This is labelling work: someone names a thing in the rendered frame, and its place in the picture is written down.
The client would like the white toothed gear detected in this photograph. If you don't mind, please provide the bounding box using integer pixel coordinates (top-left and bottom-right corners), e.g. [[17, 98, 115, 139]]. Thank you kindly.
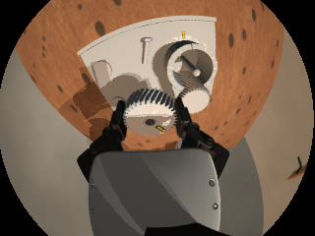
[[123, 87, 177, 136]]

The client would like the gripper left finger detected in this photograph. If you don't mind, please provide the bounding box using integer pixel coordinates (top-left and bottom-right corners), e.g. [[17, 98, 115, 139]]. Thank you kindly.
[[77, 100, 127, 183]]

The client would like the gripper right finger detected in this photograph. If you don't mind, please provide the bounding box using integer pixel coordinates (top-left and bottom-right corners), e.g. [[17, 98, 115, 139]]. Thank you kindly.
[[174, 97, 229, 179]]

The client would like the beige pin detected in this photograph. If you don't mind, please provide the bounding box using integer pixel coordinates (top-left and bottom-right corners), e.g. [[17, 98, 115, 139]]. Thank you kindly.
[[143, 37, 153, 64]]

